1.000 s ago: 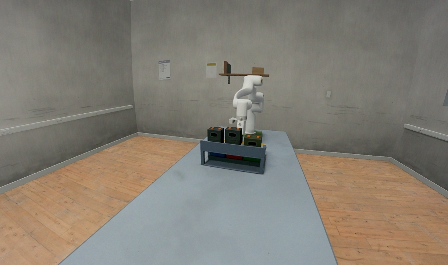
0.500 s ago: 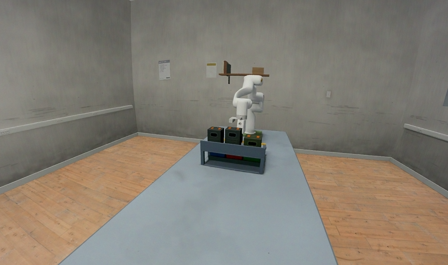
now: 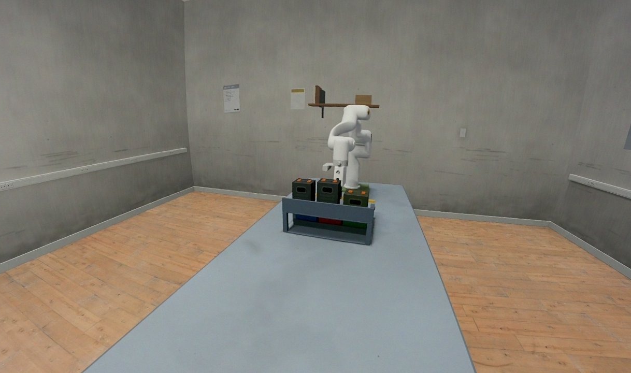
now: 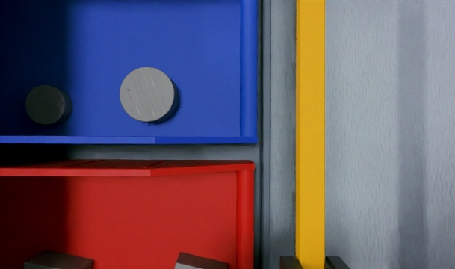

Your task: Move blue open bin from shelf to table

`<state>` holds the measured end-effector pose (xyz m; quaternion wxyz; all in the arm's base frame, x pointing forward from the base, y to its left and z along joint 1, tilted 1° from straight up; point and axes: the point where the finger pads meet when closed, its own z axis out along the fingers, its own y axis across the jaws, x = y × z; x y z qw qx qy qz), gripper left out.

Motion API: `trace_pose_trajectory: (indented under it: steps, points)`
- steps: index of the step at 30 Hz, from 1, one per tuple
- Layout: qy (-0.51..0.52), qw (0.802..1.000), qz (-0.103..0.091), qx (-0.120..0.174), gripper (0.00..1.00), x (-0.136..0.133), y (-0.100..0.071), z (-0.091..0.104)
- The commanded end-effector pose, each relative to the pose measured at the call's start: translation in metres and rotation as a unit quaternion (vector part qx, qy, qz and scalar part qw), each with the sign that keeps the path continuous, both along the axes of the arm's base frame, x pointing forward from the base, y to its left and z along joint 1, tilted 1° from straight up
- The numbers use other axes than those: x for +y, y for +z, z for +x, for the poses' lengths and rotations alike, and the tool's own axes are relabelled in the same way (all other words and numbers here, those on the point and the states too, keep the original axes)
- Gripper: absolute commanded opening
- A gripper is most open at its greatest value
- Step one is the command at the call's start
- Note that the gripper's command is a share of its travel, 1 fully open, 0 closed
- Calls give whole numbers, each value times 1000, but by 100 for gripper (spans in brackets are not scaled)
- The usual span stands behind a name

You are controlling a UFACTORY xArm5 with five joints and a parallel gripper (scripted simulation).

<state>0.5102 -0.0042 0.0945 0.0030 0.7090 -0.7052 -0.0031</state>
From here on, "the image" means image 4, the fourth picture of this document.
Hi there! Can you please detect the yellow bar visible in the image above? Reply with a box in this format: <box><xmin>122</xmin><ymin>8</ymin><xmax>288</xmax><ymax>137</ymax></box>
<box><xmin>296</xmin><ymin>0</ymin><xmax>325</xmax><ymax>269</ymax></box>

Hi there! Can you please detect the blue bin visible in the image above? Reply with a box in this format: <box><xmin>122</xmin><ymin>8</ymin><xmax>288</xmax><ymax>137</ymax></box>
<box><xmin>0</xmin><ymin>0</ymin><xmax>258</xmax><ymax>144</ymax></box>

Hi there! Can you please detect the red open bin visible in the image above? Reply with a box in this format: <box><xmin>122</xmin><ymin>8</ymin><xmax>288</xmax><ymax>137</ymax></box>
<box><xmin>0</xmin><ymin>159</ymin><xmax>255</xmax><ymax>269</ymax></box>

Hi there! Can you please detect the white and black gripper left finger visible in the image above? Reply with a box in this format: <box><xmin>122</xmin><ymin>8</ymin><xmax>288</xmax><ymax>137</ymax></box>
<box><xmin>279</xmin><ymin>256</ymin><xmax>303</xmax><ymax>269</ymax></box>

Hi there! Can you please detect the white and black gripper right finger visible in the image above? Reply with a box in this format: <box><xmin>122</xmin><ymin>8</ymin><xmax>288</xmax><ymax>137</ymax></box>
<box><xmin>324</xmin><ymin>256</ymin><xmax>350</xmax><ymax>269</ymax></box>

